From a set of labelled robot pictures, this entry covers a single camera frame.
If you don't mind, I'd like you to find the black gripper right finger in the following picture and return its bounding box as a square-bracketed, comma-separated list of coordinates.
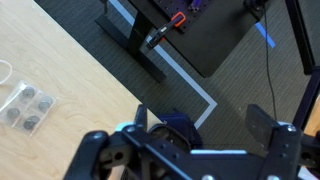
[244, 103, 320, 180]

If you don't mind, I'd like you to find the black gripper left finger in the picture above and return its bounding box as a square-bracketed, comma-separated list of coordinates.
[63, 104, 192, 180]

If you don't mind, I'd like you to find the dark blue backpack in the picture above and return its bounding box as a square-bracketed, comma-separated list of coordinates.
[155, 111, 205, 150]

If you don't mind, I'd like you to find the white floor tape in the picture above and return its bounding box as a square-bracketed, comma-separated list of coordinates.
[108, 0, 219, 130]

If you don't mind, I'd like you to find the blue floor tape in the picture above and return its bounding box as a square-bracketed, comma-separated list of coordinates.
[254, 21, 277, 49]

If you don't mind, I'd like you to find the black stand pole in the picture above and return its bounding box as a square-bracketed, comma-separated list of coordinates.
[284, 0, 320, 131]

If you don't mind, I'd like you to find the plastic bag of coin batteries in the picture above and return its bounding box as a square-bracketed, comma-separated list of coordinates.
[0, 79, 58, 138]

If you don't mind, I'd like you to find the black pegboard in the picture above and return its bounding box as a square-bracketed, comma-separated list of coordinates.
[151, 0, 215, 35]

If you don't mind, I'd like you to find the purple pegboard item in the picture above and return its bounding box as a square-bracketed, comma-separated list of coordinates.
[186, 0, 203, 13]

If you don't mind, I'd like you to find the thin black floor cable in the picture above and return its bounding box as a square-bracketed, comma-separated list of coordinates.
[262, 0, 279, 122]

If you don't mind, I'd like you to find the orange handle clamp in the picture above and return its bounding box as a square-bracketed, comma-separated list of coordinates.
[145, 11, 187, 50]

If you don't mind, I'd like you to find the thin white cable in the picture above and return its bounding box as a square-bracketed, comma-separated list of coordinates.
[0, 59, 14, 86]

